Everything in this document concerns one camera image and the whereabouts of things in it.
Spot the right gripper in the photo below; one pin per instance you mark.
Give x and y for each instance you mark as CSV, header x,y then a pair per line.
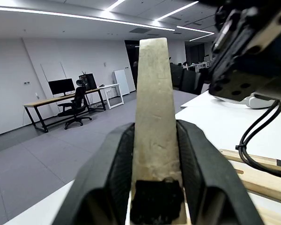
x,y
238,47

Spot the black computer monitor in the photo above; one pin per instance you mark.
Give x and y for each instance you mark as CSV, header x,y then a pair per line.
x,y
61,86

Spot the black office chair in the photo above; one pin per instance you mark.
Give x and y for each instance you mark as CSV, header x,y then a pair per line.
x,y
190,80
76,105

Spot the wooden seat board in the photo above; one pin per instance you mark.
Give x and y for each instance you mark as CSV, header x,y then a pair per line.
x,y
267,185

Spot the white board panel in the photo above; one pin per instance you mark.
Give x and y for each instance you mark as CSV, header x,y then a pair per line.
x,y
121,82

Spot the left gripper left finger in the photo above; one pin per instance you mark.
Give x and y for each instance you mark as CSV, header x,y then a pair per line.
x,y
96,182

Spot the black computer tower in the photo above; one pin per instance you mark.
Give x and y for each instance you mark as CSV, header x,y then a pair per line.
x,y
90,80

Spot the wooden leg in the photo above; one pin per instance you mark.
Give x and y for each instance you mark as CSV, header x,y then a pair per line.
x,y
154,105

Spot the wooden cross bar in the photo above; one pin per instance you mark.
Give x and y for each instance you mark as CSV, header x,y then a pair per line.
x,y
229,154

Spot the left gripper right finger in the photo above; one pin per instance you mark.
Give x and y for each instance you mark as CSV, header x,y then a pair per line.
x,y
208,178

